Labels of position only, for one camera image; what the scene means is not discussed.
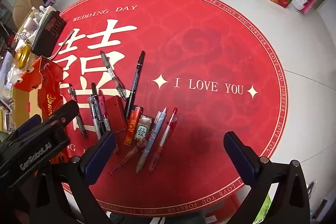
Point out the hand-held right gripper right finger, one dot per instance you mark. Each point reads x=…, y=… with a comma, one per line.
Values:
x=241, y=158

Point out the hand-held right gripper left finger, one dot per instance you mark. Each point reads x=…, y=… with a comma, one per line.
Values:
x=101, y=155

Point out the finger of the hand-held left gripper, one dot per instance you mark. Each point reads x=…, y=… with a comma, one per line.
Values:
x=27, y=125
x=65, y=111

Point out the black pen white print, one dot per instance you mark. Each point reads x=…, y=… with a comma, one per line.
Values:
x=78, y=119

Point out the slim translucent red pen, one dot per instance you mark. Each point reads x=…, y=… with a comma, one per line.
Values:
x=126, y=158

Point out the clear pen black cap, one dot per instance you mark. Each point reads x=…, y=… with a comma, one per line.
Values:
x=95, y=111

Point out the red cardboard box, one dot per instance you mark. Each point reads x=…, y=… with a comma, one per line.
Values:
x=50, y=82

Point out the red lighter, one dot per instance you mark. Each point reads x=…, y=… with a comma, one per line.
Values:
x=132, y=125

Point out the small red case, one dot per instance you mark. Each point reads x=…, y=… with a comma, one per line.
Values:
x=118, y=115

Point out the mahjong print lighter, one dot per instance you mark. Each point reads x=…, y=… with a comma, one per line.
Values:
x=142, y=129

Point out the light blue patterned pen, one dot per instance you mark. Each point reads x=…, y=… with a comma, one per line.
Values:
x=153, y=137

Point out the clear gel pen black grip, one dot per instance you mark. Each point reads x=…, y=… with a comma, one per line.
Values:
x=111, y=73

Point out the red pen pink grip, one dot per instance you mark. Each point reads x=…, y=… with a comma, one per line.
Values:
x=164, y=137

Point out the black marker pen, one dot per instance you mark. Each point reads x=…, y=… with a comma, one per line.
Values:
x=135, y=82

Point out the silver metal bar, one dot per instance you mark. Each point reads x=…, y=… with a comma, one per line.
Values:
x=63, y=43

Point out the golden lid jar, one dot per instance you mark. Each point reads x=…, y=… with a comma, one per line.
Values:
x=22, y=56

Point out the black keypad device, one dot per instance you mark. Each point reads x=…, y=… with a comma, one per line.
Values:
x=48, y=32

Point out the white bottle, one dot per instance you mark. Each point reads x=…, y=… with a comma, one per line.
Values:
x=31, y=26

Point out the red round printed mat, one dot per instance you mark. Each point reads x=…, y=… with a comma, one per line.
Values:
x=210, y=56

